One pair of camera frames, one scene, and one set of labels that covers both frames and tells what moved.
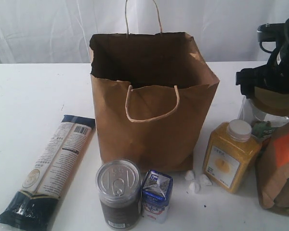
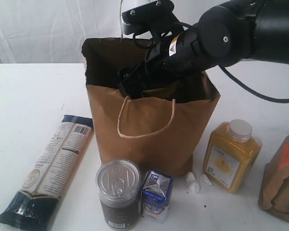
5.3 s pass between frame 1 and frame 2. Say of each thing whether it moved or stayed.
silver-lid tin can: stayed
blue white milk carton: stayed
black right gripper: moved
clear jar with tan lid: moved
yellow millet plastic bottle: stayed
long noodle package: stayed
